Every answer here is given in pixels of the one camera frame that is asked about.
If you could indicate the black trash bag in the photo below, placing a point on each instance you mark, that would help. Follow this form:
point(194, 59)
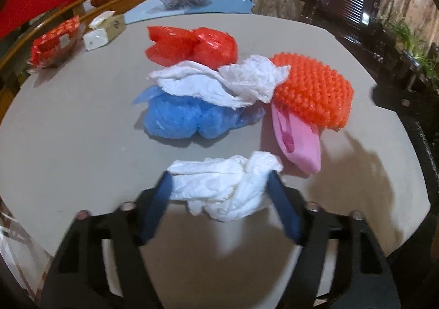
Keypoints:
point(425, 158)

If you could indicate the orange plastic mesh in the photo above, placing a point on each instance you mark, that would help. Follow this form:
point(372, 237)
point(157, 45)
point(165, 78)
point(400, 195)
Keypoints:
point(313, 91)

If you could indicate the white plastic bag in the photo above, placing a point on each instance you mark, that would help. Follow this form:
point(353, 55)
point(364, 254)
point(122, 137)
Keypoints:
point(224, 189)
point(232, 86)

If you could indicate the green potted plant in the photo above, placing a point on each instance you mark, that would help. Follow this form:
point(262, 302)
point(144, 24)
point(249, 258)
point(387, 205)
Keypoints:
point(417, 67)

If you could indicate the red plastic bag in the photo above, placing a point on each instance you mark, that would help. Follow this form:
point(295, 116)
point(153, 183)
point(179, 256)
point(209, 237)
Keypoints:
point(206, 46)

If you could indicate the dark wooden chair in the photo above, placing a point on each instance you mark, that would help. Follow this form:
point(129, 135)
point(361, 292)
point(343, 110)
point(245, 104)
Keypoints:
point(355, 24)

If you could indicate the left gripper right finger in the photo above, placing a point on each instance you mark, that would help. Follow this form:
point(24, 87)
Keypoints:
point(362, 276)

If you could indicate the pink plastic bag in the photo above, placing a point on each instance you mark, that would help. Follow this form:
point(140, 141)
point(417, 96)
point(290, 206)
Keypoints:
point(298, 140)

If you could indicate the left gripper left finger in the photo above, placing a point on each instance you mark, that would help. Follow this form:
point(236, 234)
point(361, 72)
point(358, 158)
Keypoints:
point(77, 275)

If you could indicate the blue plastic bag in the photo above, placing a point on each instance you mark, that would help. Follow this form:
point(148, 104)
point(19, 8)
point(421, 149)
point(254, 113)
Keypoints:
point(181, 117)

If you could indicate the glass snack dish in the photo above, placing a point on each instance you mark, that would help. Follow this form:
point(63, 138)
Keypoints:
point(58, 51)

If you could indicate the light blue table mat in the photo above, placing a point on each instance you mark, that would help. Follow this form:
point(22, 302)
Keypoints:
point(153, 9)

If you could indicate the tissue box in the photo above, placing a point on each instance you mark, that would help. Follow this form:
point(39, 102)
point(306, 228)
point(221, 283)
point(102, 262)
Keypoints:
point(103, 29)

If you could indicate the red snack package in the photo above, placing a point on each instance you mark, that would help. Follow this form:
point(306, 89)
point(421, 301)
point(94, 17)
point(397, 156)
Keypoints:
point(55, 39)

